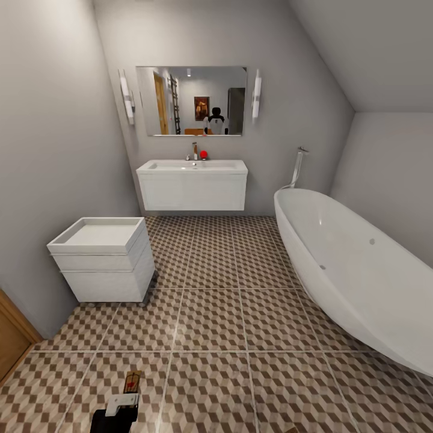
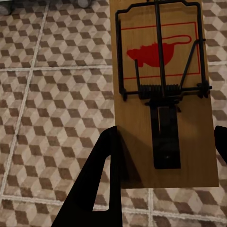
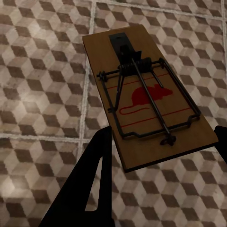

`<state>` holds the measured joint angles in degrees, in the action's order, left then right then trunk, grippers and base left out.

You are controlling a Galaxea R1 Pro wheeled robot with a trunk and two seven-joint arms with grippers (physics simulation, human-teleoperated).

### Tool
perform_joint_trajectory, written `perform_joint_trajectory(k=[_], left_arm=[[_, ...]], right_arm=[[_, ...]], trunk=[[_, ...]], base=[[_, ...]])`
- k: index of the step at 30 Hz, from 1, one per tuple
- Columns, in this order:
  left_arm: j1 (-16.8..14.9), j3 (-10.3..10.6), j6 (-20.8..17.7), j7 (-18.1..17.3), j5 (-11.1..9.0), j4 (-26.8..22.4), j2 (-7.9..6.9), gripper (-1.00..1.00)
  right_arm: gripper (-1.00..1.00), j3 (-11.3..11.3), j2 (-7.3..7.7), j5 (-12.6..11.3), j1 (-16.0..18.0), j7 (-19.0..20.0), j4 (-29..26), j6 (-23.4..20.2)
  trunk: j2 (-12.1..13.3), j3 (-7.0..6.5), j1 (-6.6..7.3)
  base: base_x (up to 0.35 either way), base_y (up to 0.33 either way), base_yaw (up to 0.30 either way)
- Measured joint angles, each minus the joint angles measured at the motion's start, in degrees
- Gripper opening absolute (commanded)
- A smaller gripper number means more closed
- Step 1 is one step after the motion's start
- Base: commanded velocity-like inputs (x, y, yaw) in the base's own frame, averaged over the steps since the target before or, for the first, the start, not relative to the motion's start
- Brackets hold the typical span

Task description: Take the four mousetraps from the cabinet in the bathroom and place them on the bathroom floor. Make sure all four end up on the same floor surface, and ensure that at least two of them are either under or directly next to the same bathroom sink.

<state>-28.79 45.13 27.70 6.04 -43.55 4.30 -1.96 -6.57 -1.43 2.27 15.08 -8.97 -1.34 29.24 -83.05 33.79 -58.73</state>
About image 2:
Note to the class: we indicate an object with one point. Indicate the mousetrap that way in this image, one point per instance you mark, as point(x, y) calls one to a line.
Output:
point(162, 98)

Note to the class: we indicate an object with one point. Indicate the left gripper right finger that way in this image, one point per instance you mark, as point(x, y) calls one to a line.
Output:
point(221, 141)

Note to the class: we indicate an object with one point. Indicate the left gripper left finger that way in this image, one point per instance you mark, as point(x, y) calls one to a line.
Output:
point(77, 210)

